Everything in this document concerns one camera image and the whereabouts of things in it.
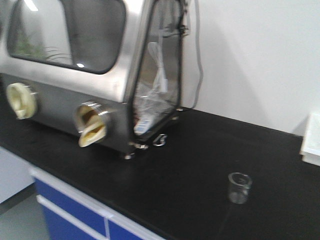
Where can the blue white base cabinet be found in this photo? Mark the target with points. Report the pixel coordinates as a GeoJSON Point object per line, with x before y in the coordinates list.
{"type": "Point", "coordinates": [71, 214]}

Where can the right cream glove port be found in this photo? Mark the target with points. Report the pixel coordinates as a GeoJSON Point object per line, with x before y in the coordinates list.
{"type": "Point", "coordinates": [92, 121]}

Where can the cream glove port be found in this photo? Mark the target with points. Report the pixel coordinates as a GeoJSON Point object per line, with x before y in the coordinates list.
{"type": "Point", "coordinates": [22, 100]}
{"type": "Point", "coordinates": [92, 121]}

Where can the stainless steel glove box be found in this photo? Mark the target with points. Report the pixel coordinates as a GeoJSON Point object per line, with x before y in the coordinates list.
{"type": "Point", "coordinates": [123, 54]}

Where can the small glass beaker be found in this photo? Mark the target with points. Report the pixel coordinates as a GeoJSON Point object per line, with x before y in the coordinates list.
{"type": "Point", "coordinates": [239, 187]}

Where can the left cream glove port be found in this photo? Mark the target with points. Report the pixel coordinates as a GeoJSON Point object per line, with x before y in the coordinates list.
{"type": "Point", "coordinates": [22, 100]}

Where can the left white plastic bin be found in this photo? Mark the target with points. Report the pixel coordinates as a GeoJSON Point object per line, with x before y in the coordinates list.
{"type": "Point", "coordinates": [310, 148]}

